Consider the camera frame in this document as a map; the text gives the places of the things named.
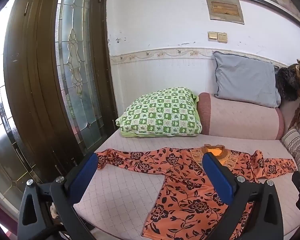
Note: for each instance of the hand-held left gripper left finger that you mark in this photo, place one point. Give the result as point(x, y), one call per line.
point(83, 177)

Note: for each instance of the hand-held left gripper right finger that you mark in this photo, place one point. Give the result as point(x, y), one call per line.
point(217, 177)

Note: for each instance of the orange floral shirt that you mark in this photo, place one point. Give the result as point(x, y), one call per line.
point(185, 195)

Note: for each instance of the striped pillow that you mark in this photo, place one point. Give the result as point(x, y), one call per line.
point(298, 147)

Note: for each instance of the pink bolster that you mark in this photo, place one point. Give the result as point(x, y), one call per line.
point(240, 120)

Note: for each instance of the green checkered pillow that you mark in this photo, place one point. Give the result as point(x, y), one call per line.
point(160, 112)

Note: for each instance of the grey pillow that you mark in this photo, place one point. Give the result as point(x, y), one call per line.
point(245, 80)

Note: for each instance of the wooden door with stained glass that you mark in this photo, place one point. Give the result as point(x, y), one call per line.
point(40, 80)

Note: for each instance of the dark furry cushion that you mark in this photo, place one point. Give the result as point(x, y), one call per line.
point(287, 83)

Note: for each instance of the gold light switch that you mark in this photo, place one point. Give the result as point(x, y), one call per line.
point(212, 36)
point(222, 37)

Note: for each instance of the metal wall plaque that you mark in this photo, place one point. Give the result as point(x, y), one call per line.
point(225, 8)

